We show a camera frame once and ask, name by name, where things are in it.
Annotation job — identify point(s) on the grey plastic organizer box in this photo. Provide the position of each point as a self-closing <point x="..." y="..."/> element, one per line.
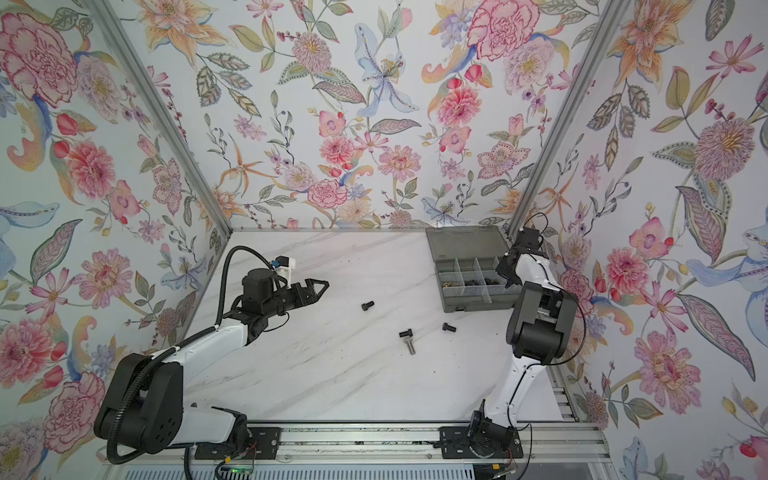
<point x="465" y="260"/>

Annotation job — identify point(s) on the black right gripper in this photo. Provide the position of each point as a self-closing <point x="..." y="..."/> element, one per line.
<point x="504" y="266"/>

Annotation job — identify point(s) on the aluminium corner post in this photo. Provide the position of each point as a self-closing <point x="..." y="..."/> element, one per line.
<point x="607" y="25"/>
<point x="115" y="35"/>

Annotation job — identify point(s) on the aluminium corner post left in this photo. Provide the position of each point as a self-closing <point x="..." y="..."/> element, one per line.
<point x="115" y="35"/>

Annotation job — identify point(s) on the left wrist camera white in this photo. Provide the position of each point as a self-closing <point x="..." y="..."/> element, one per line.
<point x="284" y="267"/>

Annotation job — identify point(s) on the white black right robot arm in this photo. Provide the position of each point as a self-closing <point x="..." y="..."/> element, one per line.
<point x="538" y="332"/>

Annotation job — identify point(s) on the aluminium corner post right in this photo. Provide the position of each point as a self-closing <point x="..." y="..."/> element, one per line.
<point x="607" y="25"/>

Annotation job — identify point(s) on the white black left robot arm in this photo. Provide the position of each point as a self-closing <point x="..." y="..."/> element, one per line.
<point x="145" y="411"/>

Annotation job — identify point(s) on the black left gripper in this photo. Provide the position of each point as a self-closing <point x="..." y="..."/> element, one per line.
<point x="310" y="295"/>

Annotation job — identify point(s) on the silver bolt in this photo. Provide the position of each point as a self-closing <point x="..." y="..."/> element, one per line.
<point x="410" y="345"/>

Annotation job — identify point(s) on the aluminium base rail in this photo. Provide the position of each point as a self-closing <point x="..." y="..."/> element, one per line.
<point x="419" y="442"/>

